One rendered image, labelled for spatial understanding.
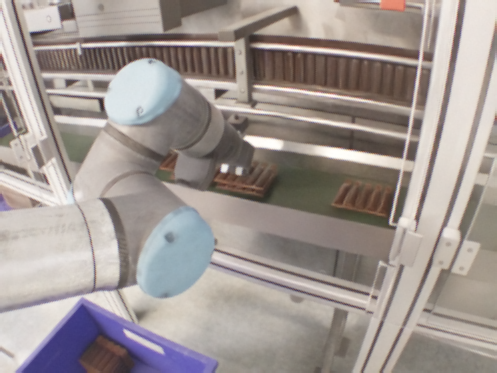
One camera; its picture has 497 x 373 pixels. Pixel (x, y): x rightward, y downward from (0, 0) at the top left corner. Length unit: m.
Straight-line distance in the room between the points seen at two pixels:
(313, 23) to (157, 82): 0.60
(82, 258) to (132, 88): 0.22
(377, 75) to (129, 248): 0.51
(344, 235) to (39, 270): 0.51
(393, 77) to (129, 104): 0.45
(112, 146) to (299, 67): 0.40
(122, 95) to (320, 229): 0.42
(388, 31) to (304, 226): 0.51
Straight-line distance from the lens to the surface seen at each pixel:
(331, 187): 0.73
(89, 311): 0.98
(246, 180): 0.72
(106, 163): 0.44
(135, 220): 0.33
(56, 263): 0.30
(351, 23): 0.93
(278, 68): 0.72
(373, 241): 0.66
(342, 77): 0.68
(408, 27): 0.92
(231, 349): 1.29
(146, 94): 0.42
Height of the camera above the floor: 1.12
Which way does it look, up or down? 36 degrees down
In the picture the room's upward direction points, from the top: 4 degrees counter-clockwise
